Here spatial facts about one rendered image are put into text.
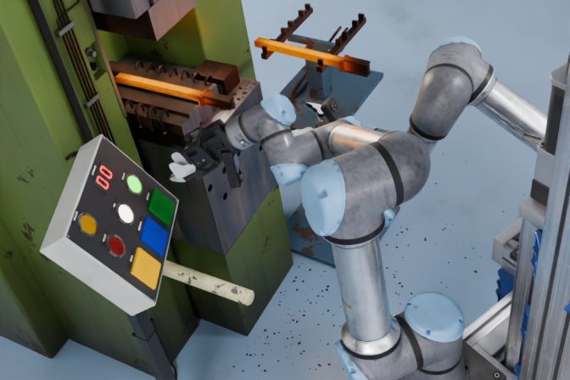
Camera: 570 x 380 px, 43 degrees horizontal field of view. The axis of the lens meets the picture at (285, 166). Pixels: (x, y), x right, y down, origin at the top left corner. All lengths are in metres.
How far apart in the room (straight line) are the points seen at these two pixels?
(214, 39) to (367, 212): 1.37
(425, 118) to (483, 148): 1.79
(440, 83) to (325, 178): 0.55
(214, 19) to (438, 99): 1.03
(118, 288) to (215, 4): 1.10
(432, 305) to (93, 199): 0.78
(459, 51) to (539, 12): 2.69
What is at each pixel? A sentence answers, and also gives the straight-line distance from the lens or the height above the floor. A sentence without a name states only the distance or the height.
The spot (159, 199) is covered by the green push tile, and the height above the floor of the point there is 1.02.
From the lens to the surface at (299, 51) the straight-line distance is 2.37.
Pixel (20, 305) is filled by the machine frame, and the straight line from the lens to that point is 2.74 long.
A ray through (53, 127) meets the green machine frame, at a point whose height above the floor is 1.18.
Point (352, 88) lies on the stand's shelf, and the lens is 2.63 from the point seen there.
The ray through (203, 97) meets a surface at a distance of 2.18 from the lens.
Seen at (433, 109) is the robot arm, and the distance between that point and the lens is 1.64.
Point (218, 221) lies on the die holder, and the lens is 2.33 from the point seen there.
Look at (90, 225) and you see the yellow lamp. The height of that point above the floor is 1.16.
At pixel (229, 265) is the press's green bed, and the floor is 0.41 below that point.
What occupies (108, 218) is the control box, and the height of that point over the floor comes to 1.12.
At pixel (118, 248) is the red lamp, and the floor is 1.09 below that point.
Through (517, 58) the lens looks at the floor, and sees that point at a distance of 4.01.
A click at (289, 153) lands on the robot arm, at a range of 1.57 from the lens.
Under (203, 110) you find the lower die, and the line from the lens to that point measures 2.22.
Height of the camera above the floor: 2.26
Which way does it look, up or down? 42 degrees down
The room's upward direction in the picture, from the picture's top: 10 degrees counter-clockwise
